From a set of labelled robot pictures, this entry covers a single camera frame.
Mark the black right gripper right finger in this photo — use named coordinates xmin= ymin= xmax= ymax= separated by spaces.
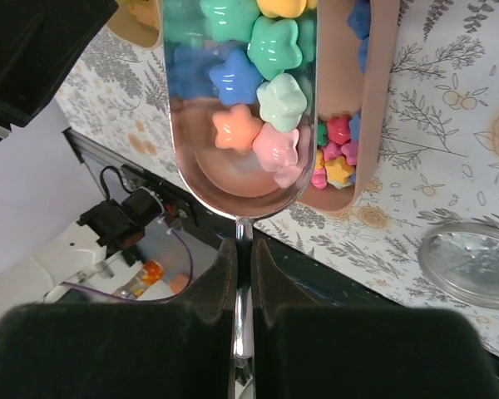
xmin=252 ymin=240 xmax=499 ymax=398

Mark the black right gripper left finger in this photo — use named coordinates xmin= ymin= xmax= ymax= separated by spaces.
xmin=0 ymin=239 xmax=237 ymax=398

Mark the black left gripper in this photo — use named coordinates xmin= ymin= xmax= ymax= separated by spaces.
xmin=0 ymin=0 xmax=118 ymax=141

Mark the silver metal scoop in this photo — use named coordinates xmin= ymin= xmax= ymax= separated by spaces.
xmin=161 ymin=1 xmax=318 ymax=398

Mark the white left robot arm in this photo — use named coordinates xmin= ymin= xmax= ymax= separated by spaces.
xmin=0 ymin=1 xmax=163 ymax=312

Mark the orange plastic bottle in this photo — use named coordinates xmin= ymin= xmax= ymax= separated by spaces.
xmin=113 ymin=260 xmax=165 ymax=300

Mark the beige oval candy box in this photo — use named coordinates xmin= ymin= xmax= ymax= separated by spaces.
xmin=106 ymin=0 xmax=163 ymax=50

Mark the silver jar lid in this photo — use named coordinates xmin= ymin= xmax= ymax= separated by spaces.
xmin=417 ymin=223 xmax=499 ymax=310

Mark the floral table mat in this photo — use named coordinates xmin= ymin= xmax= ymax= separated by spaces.
xmin=57 ymin=1 xmax=499 ymax=357

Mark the pink oval candy box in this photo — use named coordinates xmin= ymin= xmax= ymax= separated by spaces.
xmin=294 ymin=0 xmax=402 ymax=214

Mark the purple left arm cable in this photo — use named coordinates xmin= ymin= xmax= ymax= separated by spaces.
xmin=62 ymin=228 xmax=194 ymax=303

